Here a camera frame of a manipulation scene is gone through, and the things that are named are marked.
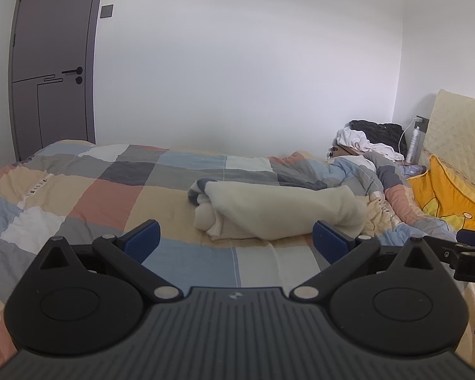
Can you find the small brown item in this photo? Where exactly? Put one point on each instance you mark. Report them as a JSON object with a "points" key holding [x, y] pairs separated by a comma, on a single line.
{"points": [[346, 150]]}

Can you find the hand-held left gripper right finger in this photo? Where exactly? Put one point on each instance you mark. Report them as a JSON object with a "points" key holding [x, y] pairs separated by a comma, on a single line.
{"points": [[330, 241]]}

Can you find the grey door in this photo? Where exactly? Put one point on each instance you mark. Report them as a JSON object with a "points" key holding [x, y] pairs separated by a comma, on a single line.
{"points": [[51, 27]]}

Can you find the white spray bottle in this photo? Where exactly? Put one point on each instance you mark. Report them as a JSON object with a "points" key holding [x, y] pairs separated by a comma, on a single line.
{"points": [[413, 146]]}

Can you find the black garment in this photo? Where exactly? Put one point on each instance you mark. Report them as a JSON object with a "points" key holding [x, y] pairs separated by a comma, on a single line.
{"points": [[380, 130]]}

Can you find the grey wall switch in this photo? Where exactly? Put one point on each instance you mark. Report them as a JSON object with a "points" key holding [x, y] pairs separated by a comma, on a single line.
{"points": [[107, 11]]}

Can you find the cream striped sweater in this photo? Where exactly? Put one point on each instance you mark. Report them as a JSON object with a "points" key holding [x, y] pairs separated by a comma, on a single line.
{"points": [[281, 209]]}

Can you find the yellow pillow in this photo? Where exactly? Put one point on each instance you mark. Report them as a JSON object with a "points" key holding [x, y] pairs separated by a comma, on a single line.
{"points": [[447, 194]]}

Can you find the checked patchwork quilt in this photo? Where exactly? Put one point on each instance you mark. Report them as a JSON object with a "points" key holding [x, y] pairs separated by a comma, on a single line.
{"points": [[114, 194]]}

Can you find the white garment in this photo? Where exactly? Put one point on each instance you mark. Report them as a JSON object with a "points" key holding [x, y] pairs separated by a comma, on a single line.
{"points": [[352, 138]]}

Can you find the cream quilted headboard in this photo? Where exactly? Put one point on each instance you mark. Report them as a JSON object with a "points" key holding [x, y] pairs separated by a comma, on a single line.
{"points": [[459, 126]]}

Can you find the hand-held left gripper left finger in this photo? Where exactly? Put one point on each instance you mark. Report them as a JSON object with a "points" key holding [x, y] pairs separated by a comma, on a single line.
{"points": [[144, 239]]}

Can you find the white wall charger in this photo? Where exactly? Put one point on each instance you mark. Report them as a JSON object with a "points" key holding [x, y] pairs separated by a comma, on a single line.
{"points": [[421, 122]]}

